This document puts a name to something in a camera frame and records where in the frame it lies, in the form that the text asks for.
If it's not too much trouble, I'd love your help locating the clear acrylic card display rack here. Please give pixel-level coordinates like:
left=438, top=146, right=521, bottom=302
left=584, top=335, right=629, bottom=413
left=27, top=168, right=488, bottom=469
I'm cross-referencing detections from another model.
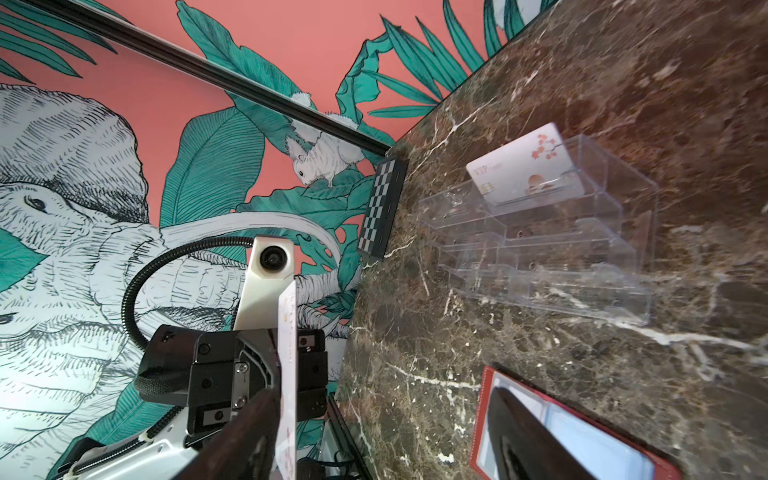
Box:
left=417, top=135, right=659, bottom=326

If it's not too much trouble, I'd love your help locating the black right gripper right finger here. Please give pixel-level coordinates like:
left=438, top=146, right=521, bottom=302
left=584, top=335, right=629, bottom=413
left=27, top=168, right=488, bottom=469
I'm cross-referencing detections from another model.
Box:
left=487, top=387, right=595, bottom=480

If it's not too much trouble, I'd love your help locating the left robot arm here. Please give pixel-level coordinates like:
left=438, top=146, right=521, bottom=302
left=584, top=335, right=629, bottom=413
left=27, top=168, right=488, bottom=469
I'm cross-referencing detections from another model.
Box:
left=48, top=236, right=339, bottom=479

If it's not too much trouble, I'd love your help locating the white credit card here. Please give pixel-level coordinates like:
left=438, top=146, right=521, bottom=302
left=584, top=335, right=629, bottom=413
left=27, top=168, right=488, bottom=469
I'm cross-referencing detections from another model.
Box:
left=466, top=122, right=585, bottom=206

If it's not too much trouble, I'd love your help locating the folded black chess board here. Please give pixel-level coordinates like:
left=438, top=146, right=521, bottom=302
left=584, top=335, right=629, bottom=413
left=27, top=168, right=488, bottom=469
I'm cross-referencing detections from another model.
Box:
left=357, top=159, right=408, bottom=259

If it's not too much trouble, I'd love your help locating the black corner frame post left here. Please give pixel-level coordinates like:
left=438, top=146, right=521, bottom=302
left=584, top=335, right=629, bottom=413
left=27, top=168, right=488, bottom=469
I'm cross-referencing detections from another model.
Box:
left=26, top=1, right=390, bottom=156

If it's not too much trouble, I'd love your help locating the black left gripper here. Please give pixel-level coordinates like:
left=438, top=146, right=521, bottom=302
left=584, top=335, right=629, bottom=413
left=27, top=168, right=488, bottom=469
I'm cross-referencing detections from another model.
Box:
left=134, top=323, right=330, bottom=436

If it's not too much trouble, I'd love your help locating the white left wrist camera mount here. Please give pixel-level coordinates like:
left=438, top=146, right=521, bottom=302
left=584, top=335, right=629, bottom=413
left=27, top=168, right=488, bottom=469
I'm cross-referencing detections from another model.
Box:
left=233, top=236, right=295, bottom=331

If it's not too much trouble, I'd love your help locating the red leather card holder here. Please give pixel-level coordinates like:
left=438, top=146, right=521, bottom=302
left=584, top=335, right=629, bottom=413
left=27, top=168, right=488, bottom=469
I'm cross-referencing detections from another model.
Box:
left=470, top=366, right=682, bottom=479

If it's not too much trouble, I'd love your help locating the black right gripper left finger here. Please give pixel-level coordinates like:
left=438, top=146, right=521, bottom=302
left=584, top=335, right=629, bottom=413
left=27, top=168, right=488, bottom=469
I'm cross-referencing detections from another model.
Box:
left=175, top=388, right=280, bottom=480

